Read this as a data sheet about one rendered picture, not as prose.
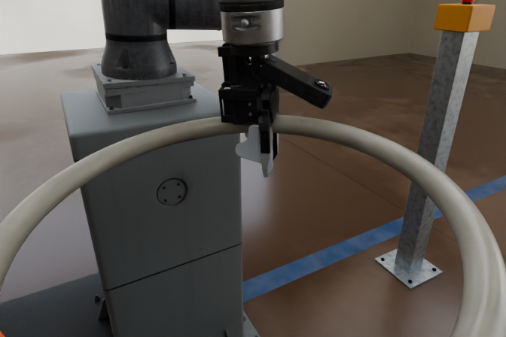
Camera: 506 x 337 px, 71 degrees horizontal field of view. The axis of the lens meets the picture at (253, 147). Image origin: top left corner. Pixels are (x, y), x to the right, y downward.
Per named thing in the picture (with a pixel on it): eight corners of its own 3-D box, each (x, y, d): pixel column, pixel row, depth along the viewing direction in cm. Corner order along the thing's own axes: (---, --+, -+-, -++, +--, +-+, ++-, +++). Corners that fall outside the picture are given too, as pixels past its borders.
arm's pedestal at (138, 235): (91, 300, 141) (39, 89, 106) (208, 258, 163) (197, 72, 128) (112, 423, 101) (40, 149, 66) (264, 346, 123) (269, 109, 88)
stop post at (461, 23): (442, 273, 154) (518, 2, 110) (409, 289, 145) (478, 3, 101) (405, 246, 170) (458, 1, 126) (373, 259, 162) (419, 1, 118)
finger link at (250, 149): (239, 174, 60) (237, 120, 58) (273, 176, 59) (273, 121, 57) (233, 180, 57) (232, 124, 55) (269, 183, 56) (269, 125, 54)
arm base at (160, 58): (91, 67, 95) (85, 28, 91) (157, 60, 106) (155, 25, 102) (117, 83, 82) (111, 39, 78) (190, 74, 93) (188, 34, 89)
